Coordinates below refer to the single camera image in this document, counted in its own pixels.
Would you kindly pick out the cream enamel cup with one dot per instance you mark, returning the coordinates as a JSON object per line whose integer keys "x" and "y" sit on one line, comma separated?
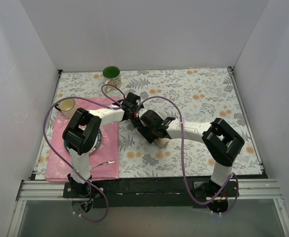
{"x": 67, "y": 107}

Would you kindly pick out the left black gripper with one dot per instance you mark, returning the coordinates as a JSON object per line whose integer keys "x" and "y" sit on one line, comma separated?
{"x": 129, "y": 105}

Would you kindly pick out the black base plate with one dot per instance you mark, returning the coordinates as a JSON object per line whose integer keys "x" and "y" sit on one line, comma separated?
{"x": 147, "y": 192}

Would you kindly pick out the white plate with blue rim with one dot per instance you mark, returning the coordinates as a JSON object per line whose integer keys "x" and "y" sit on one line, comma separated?
{"x": 97, "y": 143}

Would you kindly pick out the floral mug green inside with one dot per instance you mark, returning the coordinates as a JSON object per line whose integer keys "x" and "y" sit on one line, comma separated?
{"x": 112, "y": 75}

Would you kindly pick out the beige cloth napkin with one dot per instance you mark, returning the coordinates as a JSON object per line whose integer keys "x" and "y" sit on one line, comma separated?
{"x": 162, "y": 142}

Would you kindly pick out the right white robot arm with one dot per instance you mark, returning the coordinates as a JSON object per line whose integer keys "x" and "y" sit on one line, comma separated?
{"x": 221, "y": 140}

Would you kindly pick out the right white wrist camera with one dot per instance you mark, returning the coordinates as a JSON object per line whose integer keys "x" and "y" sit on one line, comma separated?
{"x": 139, "y": 114}

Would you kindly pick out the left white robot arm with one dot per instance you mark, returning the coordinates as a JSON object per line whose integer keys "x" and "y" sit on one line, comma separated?
{"x": 94, "y": 120}

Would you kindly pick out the pink placemat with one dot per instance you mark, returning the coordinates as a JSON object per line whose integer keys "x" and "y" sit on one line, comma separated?
{"x": 57, "y": 170}

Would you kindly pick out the silver fork on placemat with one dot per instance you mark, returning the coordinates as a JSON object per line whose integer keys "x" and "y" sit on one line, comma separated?
{"x": 104, "y": 163}

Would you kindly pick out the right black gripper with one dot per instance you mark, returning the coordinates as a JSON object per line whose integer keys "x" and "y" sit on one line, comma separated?
{"x": 147, "y": 135}

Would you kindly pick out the aluminium frame rail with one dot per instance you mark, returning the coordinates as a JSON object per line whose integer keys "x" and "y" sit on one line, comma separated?
{"x": 248, "y": 189}

